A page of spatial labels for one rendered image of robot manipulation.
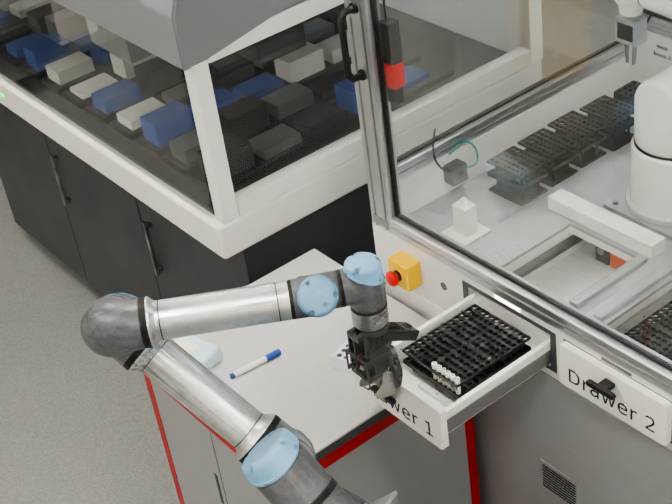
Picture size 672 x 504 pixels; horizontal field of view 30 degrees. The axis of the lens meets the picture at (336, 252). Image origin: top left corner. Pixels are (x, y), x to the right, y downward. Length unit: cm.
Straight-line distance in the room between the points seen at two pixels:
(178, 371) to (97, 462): 161
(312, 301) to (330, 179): 118
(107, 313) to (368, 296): 50
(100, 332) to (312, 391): 73
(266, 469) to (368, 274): 42
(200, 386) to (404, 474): 76
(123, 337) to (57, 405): 198
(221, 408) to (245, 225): 95
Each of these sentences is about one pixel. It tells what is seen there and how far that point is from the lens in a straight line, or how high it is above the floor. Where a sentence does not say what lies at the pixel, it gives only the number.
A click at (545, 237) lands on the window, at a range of 263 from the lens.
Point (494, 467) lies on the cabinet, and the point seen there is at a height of 37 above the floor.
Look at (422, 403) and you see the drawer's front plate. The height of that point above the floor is 92.
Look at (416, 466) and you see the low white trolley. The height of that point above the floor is 51.
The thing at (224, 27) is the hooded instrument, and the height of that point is 143.
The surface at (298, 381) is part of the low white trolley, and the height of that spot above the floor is 76.
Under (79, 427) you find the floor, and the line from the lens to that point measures 418.
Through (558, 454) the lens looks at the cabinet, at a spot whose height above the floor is 57.
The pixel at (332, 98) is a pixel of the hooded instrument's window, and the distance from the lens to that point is 337.
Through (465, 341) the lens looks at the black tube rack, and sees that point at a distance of 278.
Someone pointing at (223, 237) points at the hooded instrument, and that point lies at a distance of 328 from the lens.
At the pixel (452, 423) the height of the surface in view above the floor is 86.
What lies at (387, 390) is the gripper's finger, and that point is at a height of 94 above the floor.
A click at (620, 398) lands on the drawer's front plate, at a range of 267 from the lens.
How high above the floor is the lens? 267
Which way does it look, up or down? 35 degrees down
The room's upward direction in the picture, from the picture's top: 9 degrees counter-clockwise
